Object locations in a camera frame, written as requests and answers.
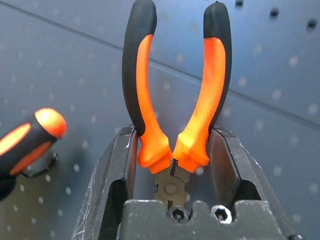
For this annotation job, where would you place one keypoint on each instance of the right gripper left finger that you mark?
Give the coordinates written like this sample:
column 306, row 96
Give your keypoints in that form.
column 105, row 180

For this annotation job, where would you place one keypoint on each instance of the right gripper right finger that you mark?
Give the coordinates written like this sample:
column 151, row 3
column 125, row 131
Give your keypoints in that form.
column 240, row 170

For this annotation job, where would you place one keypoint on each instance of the orange black pliers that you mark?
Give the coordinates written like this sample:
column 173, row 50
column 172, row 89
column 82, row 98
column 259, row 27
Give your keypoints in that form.
column 150, row 100

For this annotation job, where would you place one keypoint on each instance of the grey metal pegboard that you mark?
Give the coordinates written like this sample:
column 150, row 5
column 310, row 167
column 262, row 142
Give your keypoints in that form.
column 275, row 75

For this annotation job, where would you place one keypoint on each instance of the black cup hook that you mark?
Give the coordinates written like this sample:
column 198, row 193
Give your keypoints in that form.
column 53, row 157

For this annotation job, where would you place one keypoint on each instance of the orange black screwdriver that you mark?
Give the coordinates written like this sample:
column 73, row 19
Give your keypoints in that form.
column 27, row 140

